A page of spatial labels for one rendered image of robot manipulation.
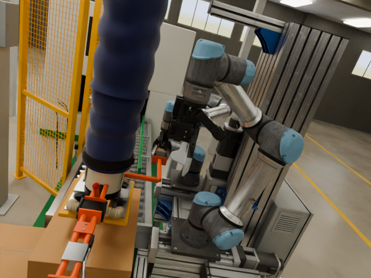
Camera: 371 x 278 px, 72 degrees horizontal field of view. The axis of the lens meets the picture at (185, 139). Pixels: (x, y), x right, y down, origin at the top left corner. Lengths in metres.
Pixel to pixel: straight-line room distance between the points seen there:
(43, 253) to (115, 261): 0.28
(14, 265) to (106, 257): 0.66
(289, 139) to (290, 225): 0.63
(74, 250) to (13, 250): 0.95
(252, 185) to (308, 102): 0.46
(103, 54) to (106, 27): 0.09
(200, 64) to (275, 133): 0.45
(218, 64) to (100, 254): 0.93
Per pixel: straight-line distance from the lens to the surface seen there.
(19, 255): 1.81
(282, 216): 1.43
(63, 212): 1.24
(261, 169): 1.00
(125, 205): 1.29
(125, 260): 1.24
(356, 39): 13.39
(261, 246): 1.53
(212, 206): 1.11
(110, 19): 1.01
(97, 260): 1.23
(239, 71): 0.72
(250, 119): 1.01
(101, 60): 1.01
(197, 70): 0.66
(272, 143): 0.98
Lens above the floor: 1.87
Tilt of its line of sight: 21 degrees down
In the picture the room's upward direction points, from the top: 16 degrees clockwise
